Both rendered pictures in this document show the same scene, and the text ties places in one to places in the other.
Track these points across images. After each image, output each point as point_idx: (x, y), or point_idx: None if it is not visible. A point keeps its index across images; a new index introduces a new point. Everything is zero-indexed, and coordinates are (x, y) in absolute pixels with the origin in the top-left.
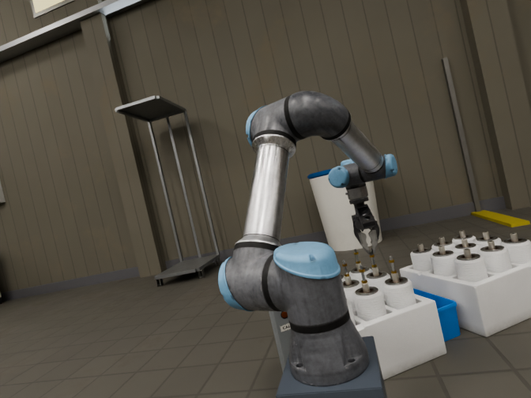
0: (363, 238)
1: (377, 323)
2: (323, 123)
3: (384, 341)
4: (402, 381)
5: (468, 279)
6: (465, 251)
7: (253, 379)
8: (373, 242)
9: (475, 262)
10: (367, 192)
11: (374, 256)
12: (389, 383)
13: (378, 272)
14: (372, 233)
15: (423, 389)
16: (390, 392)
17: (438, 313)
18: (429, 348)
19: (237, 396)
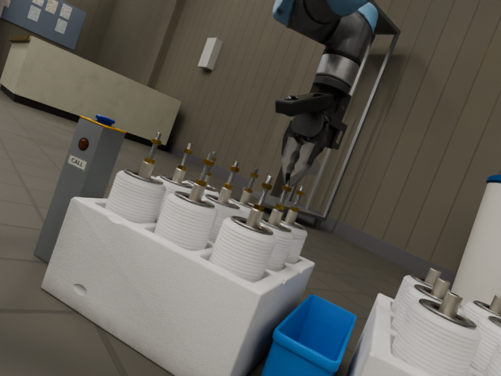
0: (291, 148)
1: (141, 234)
2: None
3: (133, 271)
4: (101, 345)
5: (396, 348)
6: (445, 294)
7: None
8: (297, 165)
9: (432, 321)
10: (345, 71)
11: (286, 189)
12: (89, 330)
13: (287, 227)
14: (306, 148)
15: (77, 366)
16: (60, 330)
17: (281, 344)
18: (192, 360)
19: (33, 224)
